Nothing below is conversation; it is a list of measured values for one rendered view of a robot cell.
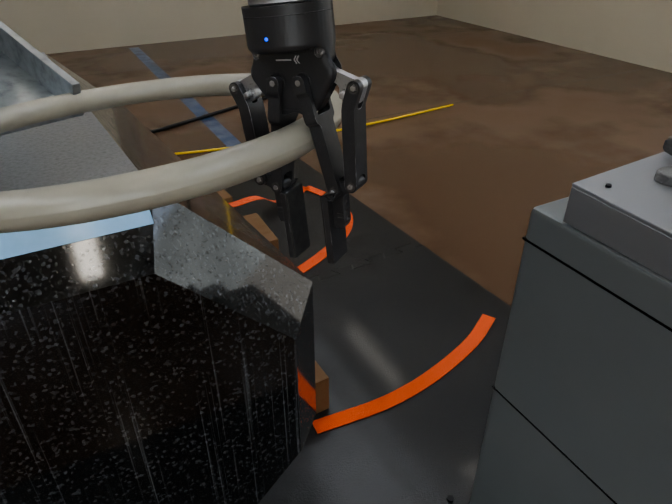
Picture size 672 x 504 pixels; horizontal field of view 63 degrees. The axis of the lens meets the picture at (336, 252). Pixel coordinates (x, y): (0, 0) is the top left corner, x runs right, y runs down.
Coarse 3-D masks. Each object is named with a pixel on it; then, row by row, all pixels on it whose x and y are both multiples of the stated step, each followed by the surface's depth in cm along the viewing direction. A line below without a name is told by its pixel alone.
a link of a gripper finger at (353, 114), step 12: (348, 84) 45; (360, 84) 45; (348, 96) 45; (360, 96) 46; (348, 108) 46; (360, 108) 47; (348, 120) 46; (360, 120) 47; (348, 132) 47; (360, 132) 48; (348, 144) 47; (360, 144) 48; (348, 156) 48; (360, 156) 49; (348, 168) 48; (360, 168) 49; (348, 180) 49
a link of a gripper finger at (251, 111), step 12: (240, 84) 50; (240, 96) 50; (240, 108) 51; (252, 108) 51; (264, 108) 52; (252, 120) 51; (264, 120) 53; (252, 132) 51; (264, 132) 53; (264, 180) 53
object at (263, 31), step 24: (312, 0) 43; (264, 24) 43; (288, 24) 43; (312, 24) 43; (264, 48) 44; (288, 48) 44; (312, 48) 45; (264, 72) 48; (288, 72) 47; (312, 72) 46; (336, 72) 46; (288, 96) 48; (312, 96) 47
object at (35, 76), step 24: (0, 24) 85; (0, 48) 88; (24, 48) 81; (0, 72) 83; (24, 72) 84; (48, 72) 79; (0, 96) 78; (24, 96) 79; (48, 96) 80; (48, 120) 76
